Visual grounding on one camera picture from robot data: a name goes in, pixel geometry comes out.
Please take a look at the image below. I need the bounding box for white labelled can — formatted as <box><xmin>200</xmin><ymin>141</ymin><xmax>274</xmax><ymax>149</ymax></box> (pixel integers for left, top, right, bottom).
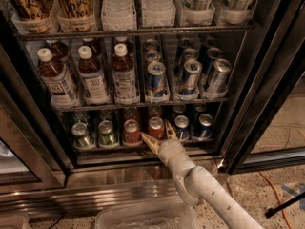
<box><xmin>174</xmin><ymin>0</ymin><xmax>215</xmax><ymax>27</ymax></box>
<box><xmin>213</xmin><ymin>0</ymin><xmax>254</xmax><ymax>26</ymax></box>

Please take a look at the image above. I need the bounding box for water bottle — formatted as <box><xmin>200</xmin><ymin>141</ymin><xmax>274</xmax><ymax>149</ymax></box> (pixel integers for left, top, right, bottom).
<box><xmin>141</xmin><ymin>0</ymin><xmax>176</xmax><ymax>28</ymax></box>
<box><xmin>101</xmin><ymin>0</ymin><xmax>136</xmax><ymax>31</ymax></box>

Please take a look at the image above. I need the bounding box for white labelled can right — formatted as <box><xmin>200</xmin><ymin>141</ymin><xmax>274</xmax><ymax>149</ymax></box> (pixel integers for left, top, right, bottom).
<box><xmin>213</xmin><ymin>0</ymin><xmax>254</xmax><ymax>26</ymax></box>

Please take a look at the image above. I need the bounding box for tea bottle front right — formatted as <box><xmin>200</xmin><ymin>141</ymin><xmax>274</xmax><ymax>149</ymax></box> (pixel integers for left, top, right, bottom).
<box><xmin>112</xmin><ymin>44</ymin><xmax>139</xmax><ymax>105</ymax></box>

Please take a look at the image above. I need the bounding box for stainless steel fridge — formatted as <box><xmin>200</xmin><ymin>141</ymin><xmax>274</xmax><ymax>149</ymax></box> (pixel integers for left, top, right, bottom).
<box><xmin>0</xmin><ymin>0</ymin><xmax>305</xmax><ymax>218</ymax></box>

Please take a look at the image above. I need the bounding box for red coke can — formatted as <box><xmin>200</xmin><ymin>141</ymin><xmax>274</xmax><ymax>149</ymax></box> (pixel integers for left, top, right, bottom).
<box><xmin>123</xmin><ymin>119</ymin><xmax>142</xmax><ymax>146</ymax></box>
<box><xmin>148</xmin><ymin>117</ymin><xmax>165</xmax><ymax>140</ymax></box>

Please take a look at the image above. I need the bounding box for black stand leg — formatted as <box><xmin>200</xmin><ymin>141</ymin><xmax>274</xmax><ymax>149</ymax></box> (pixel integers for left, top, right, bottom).
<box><xmin>265</xmin><ymin>192</ymin><xmax>305</xmax><ymax>218</ymax></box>

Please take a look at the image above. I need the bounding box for glass fridge door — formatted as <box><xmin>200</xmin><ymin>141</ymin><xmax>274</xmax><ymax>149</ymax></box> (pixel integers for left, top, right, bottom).
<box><xmin>219</xmin><ymin>0</ymin><xmax>305</xmax><ymax>174</ymax></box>

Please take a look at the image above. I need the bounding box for water bottle left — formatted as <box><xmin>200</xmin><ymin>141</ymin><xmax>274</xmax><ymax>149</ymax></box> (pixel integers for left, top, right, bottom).
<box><xmin>101</xmin><ymin>0</ymin><xmax>136</xmax><ymax>31</ymax></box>

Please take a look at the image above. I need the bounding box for green soda can front left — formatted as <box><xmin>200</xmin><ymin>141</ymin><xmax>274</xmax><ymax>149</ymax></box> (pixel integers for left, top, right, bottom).
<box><xmin>71</xmin><ymin>122</ymin><xmax>94</xmax><ymax>150</ymax></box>

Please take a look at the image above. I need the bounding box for red bull can front left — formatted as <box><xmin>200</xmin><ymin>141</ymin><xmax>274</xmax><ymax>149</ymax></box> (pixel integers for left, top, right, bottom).
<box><xmin>145</xmin><ymin>62</ymin><xmax>170</xmax><ymax>102</ymax></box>

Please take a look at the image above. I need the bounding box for green soda can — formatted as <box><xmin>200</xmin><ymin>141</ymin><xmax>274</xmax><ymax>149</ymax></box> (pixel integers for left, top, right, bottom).
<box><xmin>71</xmin><ymin>122</ymin><xmax>94</xmax><ymax>150</ymax></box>
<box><xmin>98</xmin><ymin>120</ymin><xmax>118</xmax><ymax>148</ymax></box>

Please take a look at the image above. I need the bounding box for white labelled can left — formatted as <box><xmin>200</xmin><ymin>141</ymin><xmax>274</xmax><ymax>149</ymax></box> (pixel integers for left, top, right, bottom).
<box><xmin>174</xmin><ymin>0</ymin><xmax>215</xmax><ymax>27</ymax></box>

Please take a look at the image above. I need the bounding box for red bull can front middle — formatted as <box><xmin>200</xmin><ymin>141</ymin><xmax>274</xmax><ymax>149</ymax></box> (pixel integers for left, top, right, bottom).
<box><xmin>174</xmin><ymin>59</ymin><xmax>202</xmax><ymax>101</ymax></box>

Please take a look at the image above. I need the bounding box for blue pepsi can front right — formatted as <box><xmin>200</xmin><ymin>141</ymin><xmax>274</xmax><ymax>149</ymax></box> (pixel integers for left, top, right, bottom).
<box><xmin>193</xmin><ymin>114</ymin><xmax>213</xmax><ymax>139</ymax></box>

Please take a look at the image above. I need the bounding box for green soda can front right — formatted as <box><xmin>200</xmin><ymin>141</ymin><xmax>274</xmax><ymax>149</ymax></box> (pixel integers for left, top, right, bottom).
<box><xmin>98</xmin><ymin>120</ymin><xmax>118</xmax><ymax>148</ymax></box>

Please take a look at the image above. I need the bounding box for orange cable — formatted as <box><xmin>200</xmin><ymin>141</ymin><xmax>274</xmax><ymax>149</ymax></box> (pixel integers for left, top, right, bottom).
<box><xmin>258</xmin><ymin>171</ymin><xmax>293</xmax><ymax>229</ymax></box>

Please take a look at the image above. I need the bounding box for tea bottle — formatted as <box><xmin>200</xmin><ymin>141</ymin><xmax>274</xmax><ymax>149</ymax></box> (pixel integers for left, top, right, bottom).
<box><xmin>37</xmin><ymin>48</ymin><xmax>79</xmax><ymax>108</ymax></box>
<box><xmin>112</xmin><ymin>44</ymin><xmax>139</xmax><ymax>105</ymax></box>
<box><xmin>78</xmin><ymin>46</ymin><xmax>111</xmax><ymax>105</ymax></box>

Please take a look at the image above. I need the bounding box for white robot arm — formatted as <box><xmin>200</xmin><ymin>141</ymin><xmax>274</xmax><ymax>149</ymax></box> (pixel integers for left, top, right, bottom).
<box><xmin>141</xmin><ymin>120</ymin><xmax>264</xmax><ymax>229</ymax></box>

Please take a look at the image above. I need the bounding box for brown drink bottle right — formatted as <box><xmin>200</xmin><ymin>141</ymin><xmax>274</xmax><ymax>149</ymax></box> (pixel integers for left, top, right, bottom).
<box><xmin>57</xmin><ymin>0</ymin><xmax>96</xmax><ymax>32</ymax></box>

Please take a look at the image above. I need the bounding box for tea bottle front left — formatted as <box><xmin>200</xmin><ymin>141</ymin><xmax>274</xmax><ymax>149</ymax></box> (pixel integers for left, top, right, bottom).
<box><xmin>37</xmin><ymin>48</ymin><xmax>79</xmax><ymax>108</ymax></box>

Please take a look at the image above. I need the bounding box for water bottle right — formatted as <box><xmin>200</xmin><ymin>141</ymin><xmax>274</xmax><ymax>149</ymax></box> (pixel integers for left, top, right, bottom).
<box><xmin>141</xmin><ymin>0</ymin><xmax>176</xmax><ymax>28</ymax></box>

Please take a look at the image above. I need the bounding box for red bull can front right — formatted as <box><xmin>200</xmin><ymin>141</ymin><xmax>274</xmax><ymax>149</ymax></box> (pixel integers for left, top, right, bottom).
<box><xmin>204</xmin><ymin>58</ymin><xmax>232</xmax><ymax>99</ymax></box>

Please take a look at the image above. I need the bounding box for blue pepsi can front left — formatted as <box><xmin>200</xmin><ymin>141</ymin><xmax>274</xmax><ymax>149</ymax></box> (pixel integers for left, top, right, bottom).
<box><xmin>174</xmin><ymin>115</ymin><xmax>190</xmax><ymax>141</ymax></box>

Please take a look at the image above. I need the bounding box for red bull can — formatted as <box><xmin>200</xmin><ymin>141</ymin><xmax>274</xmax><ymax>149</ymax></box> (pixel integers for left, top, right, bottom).
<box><xmin>145</xmin><ymin>62</ymin><xmax>170</xmax><ymax>102</ymax></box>
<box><xmin>204</xmin><ymin>58</ymin><xmax>232</xmax><ymax>99</ymax></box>
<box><xmin>174</xmin><ymin>59</ymin><xmax>202</xmax><ymax>101</ymax></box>

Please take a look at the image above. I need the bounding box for blue pepsi can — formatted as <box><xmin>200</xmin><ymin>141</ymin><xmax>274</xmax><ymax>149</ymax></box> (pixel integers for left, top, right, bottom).
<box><xmin>174</xmin><ymin>115</ymin><xmax>190</xmax><ymax>141</ymax></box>
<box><xmin>193</xmin><ymin>114</ymin><xmax>213</xmax><ymax>139</ymax></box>

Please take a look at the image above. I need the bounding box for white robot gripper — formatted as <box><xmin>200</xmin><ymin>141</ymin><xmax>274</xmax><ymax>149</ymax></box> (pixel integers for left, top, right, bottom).
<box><xmin>141</xmin><ymin>120</ymin><xmax>195</xmax><ymax>179</ymax></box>

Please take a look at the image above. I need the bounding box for clear plastic bin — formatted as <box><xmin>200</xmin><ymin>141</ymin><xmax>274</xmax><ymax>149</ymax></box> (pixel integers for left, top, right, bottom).
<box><xmin>94</xmin><ymin>197</ymin><xmax>199</xmax><ymax>229</ymax></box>

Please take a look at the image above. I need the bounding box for tea bottle front middle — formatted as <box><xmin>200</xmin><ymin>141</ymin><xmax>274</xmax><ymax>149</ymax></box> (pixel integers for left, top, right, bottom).
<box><xmin>78</xmin><ymin>46</ymin><xmax>111</xmax><ymax>105</ymax></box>

